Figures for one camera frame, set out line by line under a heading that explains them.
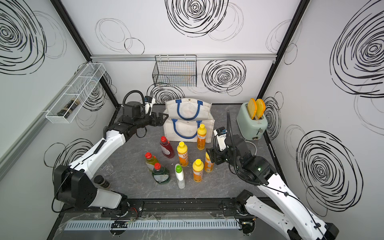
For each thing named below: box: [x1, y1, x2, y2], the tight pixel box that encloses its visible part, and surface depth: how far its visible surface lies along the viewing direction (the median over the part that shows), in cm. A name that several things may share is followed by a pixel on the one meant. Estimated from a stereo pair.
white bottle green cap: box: [174, 163, 186, 189], surface depth 71 cm
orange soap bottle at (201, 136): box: [197, 123, 207, 151], surface depth 84 cm
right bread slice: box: [255, 98, 266, 119], surface depth 92 cm
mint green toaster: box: [236, 102, 268, 140], surface depth 93 cm
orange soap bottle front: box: [192, 158, 204, 183], surface depth 69 cm
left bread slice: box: [247, 98, 258, 120], surface depth 95 cm
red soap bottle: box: [160, 136, 175, 159], surface depth 84 cm
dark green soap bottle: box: [152, 162, 170, 184], surface depth 76 cm
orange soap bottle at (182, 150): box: [176, 141, 189, 167], surface depth 76 cm
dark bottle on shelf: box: [57, 99, 80, 119], surface depth 68 cm
